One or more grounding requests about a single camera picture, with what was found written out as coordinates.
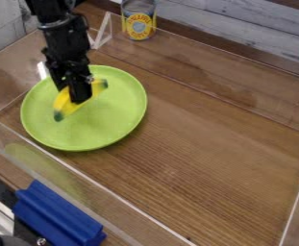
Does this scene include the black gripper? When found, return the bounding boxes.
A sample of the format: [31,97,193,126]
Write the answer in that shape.
[38,12,92,104]

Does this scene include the yellow toy banana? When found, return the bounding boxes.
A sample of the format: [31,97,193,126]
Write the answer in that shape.
[52,79,109,122]

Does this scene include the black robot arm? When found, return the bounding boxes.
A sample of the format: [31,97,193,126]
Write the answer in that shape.
[26,0,92,104]

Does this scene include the green plastic plate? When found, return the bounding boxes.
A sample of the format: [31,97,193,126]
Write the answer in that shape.
[20,65,149,152]

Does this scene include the yellow labelled tin can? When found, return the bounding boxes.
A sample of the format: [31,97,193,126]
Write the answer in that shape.
[121,0,157,41]

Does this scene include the blue plastic clamp block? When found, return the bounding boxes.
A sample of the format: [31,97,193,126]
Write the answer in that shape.
[14,180,107,246]

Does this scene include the clear acrylic corner bracket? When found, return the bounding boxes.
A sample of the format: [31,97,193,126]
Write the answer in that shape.
[87,12,113,50]

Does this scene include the clear acrylic enclosure wall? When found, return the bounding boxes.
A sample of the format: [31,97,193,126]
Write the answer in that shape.
[0,122,197,246]

